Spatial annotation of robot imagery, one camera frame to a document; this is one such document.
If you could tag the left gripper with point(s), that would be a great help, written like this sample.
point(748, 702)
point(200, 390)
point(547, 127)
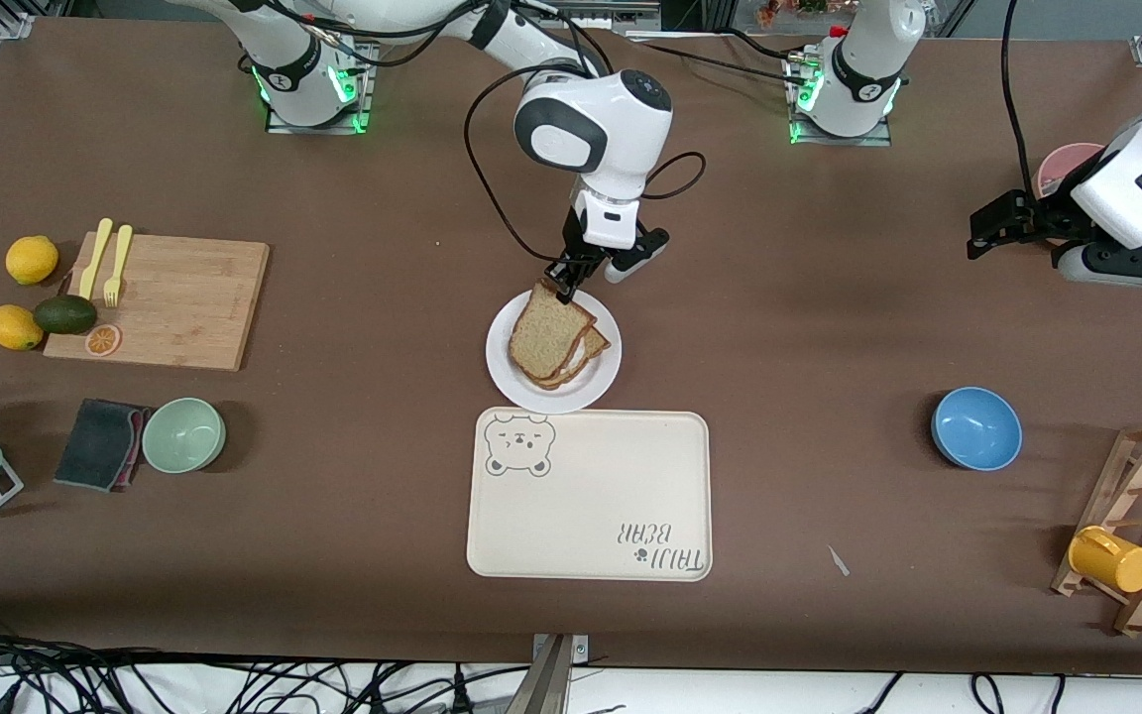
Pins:
point(1045, 216)

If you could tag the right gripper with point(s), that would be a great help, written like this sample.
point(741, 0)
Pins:
point(579, 262)

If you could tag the plain brown bread slice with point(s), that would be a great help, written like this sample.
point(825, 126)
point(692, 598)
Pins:
point(546, 337)

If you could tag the white round plate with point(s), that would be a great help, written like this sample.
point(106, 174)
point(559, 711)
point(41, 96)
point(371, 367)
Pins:
point(507, 382)

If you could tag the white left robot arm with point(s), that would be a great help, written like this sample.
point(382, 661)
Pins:
point(863, 59)

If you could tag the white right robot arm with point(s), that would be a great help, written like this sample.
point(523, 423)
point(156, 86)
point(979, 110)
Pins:
point(591, 129)

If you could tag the pink bowl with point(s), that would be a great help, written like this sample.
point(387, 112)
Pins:
point(1067, 161)

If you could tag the blue bowl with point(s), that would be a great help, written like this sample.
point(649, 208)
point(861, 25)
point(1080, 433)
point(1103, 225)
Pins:
point(976, 428)

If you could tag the cream tray with bear print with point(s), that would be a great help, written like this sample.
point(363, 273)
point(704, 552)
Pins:
point(591, 496)

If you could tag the grey metal box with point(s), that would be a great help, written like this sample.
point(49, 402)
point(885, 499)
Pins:
point(621, 15)

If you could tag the yellow mug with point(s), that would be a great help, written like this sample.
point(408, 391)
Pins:
point(1111, 560)

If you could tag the small white paper scrap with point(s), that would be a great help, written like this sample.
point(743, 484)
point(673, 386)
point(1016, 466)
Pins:
point(838, 560)

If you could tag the wooden cutting board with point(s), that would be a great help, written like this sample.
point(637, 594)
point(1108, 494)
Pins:
point(184, 297)

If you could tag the pale green bowl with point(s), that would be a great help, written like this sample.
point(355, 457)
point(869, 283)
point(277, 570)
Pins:
point(183, 434)

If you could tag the yellow plastic fork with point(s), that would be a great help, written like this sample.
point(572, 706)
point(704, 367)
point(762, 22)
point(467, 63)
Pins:
point(118, 263)

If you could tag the orange slice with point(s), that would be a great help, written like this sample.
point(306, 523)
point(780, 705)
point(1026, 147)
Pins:
point(103, 341)

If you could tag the yellow plastic knife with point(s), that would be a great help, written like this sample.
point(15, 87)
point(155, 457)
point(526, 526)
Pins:
point(95, 258)

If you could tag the dark grey folded cloth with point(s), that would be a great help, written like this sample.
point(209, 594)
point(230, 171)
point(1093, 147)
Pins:
point(95, 441)

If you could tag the green avocado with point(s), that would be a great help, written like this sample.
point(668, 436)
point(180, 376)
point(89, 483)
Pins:
point(65, 314)

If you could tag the yellow lemon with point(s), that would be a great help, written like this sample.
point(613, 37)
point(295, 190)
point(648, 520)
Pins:
point(13, 327)
point(32, 262)

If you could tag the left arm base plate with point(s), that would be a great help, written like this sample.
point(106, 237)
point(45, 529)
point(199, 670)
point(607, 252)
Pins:
point(878, 141)

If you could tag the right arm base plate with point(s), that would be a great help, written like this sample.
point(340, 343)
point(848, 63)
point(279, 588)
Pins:
point(365, 89)

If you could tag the metal bracket at table edge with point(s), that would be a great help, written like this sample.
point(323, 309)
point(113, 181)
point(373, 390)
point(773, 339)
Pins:
point(551, 679)

